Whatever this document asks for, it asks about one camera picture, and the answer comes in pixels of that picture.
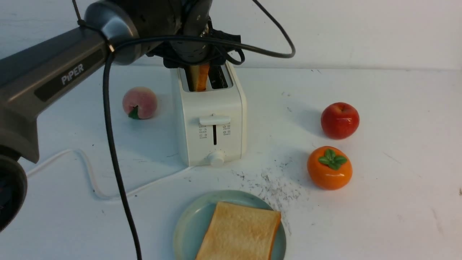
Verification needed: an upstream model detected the toast slice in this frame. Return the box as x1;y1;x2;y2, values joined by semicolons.
195;201;282;260
188;64;210;92

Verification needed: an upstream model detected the light blue round plate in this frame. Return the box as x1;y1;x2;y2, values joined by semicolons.
173;190;286;260

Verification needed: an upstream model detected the white toaster power cord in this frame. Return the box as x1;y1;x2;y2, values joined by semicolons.
25;148;195;201

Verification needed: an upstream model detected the white two-slot toaster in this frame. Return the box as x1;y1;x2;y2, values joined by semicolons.
171;62;248;167

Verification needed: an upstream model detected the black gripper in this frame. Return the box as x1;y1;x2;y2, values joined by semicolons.
146;0;245;69

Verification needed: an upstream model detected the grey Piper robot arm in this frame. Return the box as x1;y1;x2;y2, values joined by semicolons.
0;0;241;229

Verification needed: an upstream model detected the pink peach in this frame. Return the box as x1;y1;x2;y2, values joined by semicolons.
122;87;157;120

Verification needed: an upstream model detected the orange persimmon with green leaf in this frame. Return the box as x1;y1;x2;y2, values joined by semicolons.
307;146;353;190

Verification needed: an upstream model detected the red apple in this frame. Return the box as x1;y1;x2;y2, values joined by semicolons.
321;102;360;140

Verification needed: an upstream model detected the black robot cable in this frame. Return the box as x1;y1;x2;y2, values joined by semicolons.
71;0;296;260

